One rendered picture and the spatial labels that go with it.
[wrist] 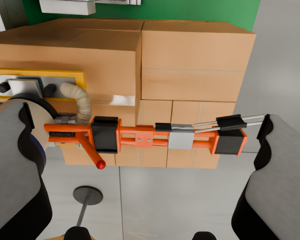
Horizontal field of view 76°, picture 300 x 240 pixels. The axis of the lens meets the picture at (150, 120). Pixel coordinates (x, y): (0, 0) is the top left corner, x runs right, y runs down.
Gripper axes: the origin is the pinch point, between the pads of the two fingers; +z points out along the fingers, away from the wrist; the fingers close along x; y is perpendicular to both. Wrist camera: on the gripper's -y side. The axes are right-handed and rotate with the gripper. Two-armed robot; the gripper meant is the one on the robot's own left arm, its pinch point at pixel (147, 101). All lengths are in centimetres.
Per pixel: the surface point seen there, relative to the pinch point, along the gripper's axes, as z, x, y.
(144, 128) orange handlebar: 33.7, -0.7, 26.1
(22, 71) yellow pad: 45, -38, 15
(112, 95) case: 58, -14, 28
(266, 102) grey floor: 152, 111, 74
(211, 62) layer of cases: 98, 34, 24
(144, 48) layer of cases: 98, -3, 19
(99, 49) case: 58, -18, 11
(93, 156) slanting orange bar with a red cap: 24.1, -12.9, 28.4
